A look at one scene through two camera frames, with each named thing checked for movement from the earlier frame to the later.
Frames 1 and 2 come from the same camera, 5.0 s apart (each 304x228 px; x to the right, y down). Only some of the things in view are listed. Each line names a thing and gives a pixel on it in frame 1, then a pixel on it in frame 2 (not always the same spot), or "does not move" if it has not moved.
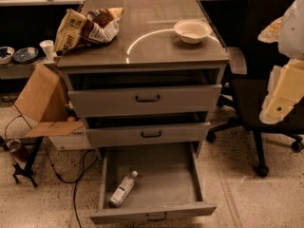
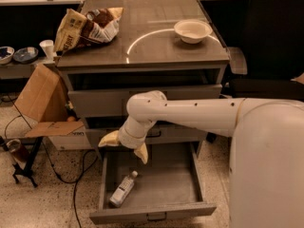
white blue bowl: x=6 y=54 does not move
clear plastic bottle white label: x=123 y=190 does not move
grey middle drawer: x=140 y=128 does not move
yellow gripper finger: x=272 y=32 to x=131 y=135
